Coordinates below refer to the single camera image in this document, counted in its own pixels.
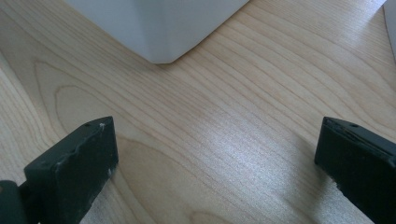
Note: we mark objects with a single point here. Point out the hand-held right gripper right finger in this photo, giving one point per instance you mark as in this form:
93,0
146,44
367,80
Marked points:
364,168

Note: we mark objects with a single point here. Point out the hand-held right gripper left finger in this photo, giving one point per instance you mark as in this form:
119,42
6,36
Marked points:
74,174

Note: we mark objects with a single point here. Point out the white plastic storage box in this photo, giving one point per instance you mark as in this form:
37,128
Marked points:
155,28

